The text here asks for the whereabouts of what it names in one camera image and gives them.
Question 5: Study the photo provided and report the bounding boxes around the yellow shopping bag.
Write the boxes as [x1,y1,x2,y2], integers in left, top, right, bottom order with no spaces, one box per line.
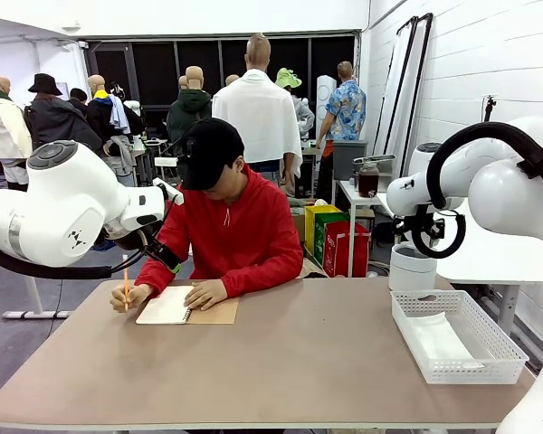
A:
[304,203,345,261]

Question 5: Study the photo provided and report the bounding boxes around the person's left hand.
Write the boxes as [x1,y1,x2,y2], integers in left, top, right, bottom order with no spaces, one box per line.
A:
[184,278,229,312]

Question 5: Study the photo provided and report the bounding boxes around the grey box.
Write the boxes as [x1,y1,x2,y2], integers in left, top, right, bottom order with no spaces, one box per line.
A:
[332,139,369,182]

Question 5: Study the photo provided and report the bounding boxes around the mannequin in dark green jacket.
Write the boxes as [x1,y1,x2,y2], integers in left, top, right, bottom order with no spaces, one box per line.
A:
[166,65,214,162]

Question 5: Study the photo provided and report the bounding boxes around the white side table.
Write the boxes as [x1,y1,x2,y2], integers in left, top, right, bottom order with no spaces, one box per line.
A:
[436,198,543,335]

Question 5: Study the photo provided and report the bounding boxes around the cardboard box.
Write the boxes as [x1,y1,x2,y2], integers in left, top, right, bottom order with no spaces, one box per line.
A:
[291,212,307,243]

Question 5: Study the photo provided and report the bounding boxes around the orange pencil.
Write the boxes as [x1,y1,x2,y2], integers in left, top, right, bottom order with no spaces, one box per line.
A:
[122,254,130,313]

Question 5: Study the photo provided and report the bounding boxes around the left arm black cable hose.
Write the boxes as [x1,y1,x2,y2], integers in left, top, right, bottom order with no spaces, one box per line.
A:
[0,239,148,280]

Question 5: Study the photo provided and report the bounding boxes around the person with black bucket hat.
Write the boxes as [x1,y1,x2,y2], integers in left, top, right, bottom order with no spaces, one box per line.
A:
[24,72,104,155]

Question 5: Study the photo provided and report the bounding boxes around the black tripod stand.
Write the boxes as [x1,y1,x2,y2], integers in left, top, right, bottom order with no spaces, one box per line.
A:
[481,93,500,123]

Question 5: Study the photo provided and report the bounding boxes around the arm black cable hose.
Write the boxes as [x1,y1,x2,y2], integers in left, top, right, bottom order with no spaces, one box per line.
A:
[410,121,543,259]
[0,239,148,280]

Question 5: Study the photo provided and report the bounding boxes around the person's head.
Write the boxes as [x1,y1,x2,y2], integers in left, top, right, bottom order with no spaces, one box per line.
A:
[203,156,246,203]

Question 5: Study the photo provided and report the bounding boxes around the black cable strap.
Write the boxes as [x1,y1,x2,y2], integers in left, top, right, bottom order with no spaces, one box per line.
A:
[517,143,543,180]

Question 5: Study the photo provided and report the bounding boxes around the person with black hair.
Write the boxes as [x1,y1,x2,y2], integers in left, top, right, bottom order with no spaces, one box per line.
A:
[67,88,91,118]

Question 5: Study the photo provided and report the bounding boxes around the brown glass jar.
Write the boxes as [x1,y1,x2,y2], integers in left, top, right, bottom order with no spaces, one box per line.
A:
[357,161,380,199]

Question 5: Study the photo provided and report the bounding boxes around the mannequin with white towel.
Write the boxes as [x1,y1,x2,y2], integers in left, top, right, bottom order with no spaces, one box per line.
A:
[211,32,304,186]

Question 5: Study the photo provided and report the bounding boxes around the mannequin black jacket yellow collar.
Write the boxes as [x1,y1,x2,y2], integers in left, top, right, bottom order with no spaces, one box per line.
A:
[85,74,135,157]

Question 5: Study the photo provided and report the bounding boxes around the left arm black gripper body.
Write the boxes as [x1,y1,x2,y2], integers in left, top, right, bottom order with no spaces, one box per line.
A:
[116,226,162,255]

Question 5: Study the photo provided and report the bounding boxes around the black-framed white panel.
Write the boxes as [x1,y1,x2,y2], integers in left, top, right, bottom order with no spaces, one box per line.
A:
[384,12,434,174]
[371,15,420,157]

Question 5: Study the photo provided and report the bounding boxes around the tall white appliance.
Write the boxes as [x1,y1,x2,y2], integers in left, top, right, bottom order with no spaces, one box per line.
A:
[316,74,338,132]

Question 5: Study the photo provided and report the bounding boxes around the black baseball cap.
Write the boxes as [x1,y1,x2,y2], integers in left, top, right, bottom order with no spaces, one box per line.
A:
[180,118,246,192]

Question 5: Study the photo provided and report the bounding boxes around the mannequin with green hat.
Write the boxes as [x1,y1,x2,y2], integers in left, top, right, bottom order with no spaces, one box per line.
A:
[274,67,317,139]

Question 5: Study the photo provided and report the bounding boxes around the green shopping bag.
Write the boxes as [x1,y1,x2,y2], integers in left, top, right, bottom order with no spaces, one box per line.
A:
[313,212,350,268]

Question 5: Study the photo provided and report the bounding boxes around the red hoodie torso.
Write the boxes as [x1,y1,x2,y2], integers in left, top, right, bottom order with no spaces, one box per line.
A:
[157,165,304,282]

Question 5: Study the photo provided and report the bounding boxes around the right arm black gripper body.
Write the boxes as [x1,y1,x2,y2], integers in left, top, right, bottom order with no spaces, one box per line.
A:
[418,217,445,248]

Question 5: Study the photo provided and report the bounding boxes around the white paper sheet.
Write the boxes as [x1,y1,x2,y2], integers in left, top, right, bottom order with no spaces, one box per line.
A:
[409,311,486,370]

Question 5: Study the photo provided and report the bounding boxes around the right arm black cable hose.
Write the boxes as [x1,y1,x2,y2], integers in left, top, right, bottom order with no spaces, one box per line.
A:
[410,121,543,259]

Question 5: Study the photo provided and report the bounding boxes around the person's right hand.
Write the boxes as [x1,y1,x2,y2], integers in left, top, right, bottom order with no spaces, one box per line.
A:
[110,283,154,314]

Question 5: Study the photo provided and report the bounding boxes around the white round waste bin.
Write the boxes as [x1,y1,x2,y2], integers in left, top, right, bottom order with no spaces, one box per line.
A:
[387,241,438,292]

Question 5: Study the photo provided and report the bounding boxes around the white perforated plastic basket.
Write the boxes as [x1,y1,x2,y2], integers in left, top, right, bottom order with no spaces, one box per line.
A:
[390,289,530,386]

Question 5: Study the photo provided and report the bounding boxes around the white table leg stand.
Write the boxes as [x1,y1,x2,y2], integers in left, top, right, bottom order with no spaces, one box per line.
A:
[2,275,73,320]

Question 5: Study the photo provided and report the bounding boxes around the spiral notebook brown cover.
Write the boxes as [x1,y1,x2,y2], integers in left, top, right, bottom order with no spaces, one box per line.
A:
[135,284,240,326]

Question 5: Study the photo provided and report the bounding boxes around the mannequin in cream jacket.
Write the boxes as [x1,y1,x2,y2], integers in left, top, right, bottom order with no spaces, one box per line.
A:
[0,75,33,191]

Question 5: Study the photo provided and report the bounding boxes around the grey metal tray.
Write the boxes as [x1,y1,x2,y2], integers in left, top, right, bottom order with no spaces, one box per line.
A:
[352,153,397,165]

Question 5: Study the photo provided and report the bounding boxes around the person's left forearm red sleeve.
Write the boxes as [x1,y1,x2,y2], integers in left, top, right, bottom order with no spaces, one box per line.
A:
[219,259,304,299]

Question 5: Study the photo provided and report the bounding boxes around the white narrow background table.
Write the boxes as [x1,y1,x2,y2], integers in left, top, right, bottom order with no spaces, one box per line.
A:
[336,179,393,278]

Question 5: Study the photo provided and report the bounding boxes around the left arm white wrist camera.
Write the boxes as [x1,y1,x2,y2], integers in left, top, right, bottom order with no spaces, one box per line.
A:
[152,176,185,207]

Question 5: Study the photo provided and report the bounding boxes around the person's right forearm red sleeve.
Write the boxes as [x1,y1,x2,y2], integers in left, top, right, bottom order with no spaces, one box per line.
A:
[135,257,185,297]

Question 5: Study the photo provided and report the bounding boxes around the mannequin in floral shirt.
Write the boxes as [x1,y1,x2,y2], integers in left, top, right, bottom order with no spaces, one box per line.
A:
[315,60,367,204]

